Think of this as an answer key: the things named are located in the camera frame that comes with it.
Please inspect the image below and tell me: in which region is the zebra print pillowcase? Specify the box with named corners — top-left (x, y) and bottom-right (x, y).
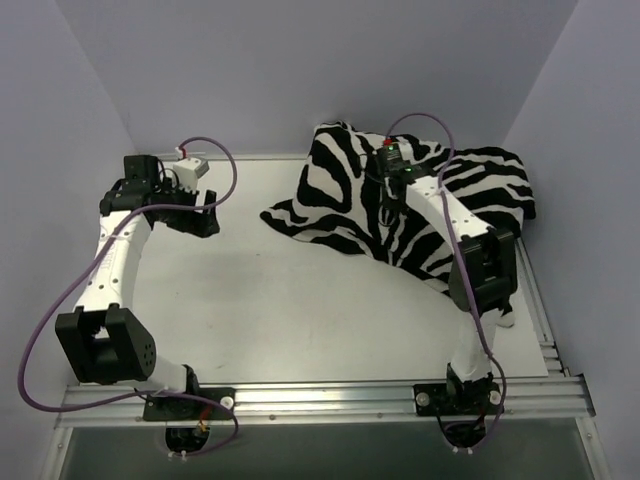
top-left (260, 121), bottom-right (536, 294)

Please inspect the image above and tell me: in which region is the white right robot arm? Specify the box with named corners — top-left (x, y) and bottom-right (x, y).
top-left (380, 166), bottom-right (517, 413)

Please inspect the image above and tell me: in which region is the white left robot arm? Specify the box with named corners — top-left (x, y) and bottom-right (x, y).
top-left (55, 155), bottom-right (220, 419)

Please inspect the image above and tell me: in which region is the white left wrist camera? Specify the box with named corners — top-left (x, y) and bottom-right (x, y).
top-left (172, 157), bottom-right (209, 194)

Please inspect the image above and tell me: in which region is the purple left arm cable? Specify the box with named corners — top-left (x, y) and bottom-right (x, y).
top-left (17, 135), bottom-right (239, 457)

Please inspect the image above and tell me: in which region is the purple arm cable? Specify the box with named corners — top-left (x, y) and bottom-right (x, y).
top-left (17, 135), bottom-right (239, 457)
top-left (384, 112), bottom-right (508, 443)

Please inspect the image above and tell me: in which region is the aluminium right side rail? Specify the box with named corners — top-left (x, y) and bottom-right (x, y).
top-left (515, 239), bottom-right (570, 377)

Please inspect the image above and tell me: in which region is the aluminium rail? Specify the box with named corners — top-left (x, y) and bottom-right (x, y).
top-left (515, 239), bottom-right (570, 377)
top-left (56, 375), bottom-right (595, 428)

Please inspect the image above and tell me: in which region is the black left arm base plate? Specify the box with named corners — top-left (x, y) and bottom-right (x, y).
top-left (142, 387), bottom-right (236, 422)

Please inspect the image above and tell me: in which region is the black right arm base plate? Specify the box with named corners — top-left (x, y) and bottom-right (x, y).
top-left (412, 381), bottom-right (501, 417)

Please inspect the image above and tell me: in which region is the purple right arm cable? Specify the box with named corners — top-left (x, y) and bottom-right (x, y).
top-left (384, 112), bottom-right (508, 443)

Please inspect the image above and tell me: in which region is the aluminium front rail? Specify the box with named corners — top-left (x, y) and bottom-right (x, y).
top-left (56, 375), bottom-right (595, 428)

